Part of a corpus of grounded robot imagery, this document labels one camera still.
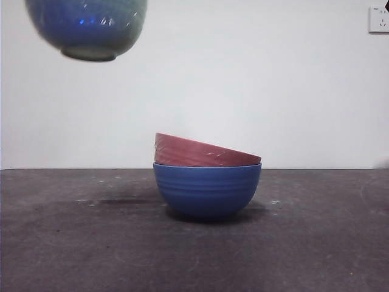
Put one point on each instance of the red ribbed bowl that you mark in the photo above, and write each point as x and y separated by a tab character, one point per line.
188	152

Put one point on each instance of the green ribbed bowl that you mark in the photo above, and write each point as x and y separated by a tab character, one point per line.
88	27

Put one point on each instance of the white wall socket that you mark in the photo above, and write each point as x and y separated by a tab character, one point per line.
380	20

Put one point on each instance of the blue ribbed bowl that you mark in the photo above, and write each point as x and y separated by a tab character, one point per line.
206	191

